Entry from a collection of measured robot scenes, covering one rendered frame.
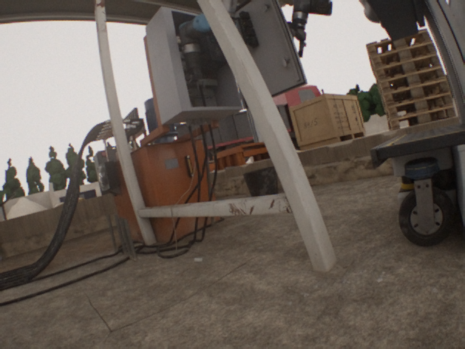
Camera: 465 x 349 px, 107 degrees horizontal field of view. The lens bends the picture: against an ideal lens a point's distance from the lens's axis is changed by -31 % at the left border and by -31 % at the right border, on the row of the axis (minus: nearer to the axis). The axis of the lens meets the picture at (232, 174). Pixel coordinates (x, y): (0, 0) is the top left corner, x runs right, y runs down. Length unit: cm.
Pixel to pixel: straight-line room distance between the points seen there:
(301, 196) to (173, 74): 80
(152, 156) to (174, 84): 54
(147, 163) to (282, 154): 101
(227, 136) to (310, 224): 909
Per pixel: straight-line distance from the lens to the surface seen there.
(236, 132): 979
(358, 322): 56
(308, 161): 245
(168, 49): 125
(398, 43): 306
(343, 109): 444
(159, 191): 153
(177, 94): 115
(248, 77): 73
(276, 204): 74
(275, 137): 68
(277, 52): 130
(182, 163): 166
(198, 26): 117
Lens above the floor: 36
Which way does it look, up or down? 2 degrees down
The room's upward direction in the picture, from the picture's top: 14 degrees counter-clockwise
